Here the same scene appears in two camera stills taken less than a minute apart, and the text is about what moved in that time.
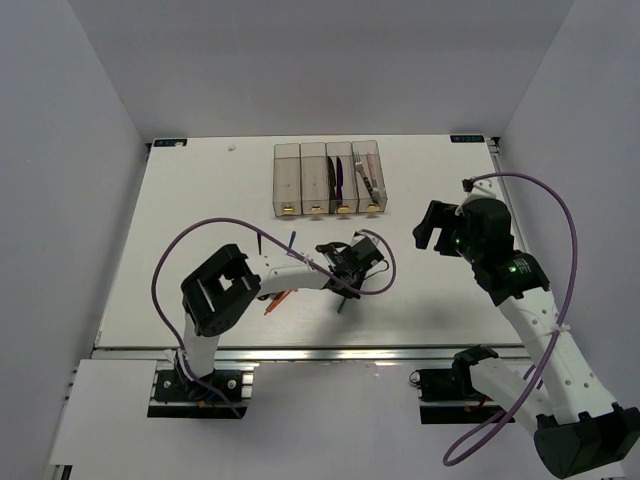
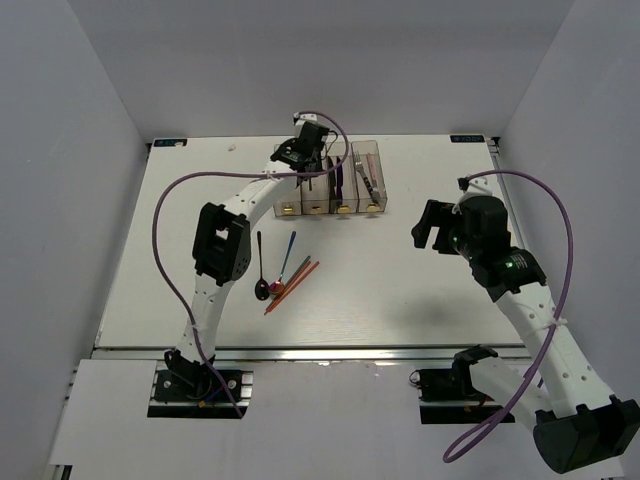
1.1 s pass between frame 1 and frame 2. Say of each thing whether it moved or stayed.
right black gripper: stayed
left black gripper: moved
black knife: stayed
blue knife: stayed
